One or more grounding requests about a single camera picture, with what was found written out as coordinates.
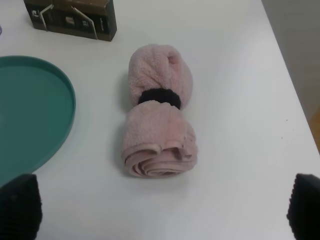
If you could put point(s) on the pink towel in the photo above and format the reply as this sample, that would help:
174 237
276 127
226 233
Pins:
157 139

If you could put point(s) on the teal round plate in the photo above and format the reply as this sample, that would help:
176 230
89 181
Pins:
37 111

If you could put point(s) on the dark brown cardboard box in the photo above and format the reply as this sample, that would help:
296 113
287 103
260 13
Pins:
92 19

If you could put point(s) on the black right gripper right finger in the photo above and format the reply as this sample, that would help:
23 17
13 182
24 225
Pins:
304 207

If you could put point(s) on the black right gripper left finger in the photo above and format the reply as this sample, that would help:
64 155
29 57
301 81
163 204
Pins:
20 208

